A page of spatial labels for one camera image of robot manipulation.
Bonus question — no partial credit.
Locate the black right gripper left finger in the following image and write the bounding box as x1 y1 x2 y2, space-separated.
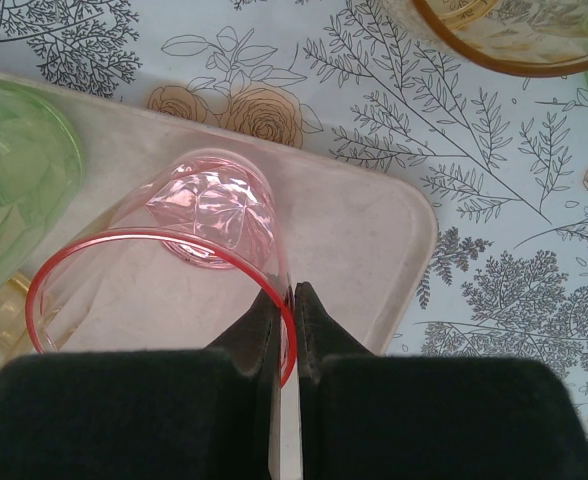
0 285 282 480

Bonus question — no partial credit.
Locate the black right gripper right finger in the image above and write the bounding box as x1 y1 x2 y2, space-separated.
296 281 588 480

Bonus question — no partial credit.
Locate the pink glass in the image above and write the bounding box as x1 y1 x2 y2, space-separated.
25 148 295 389

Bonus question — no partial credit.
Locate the short orange glass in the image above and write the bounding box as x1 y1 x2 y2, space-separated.
381 0 588 79

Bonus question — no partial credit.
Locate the beige plastic tray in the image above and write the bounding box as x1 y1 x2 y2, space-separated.
0 64 438 480

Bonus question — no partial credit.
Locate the floral tablecloth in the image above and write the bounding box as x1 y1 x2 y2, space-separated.
0 0 588 480

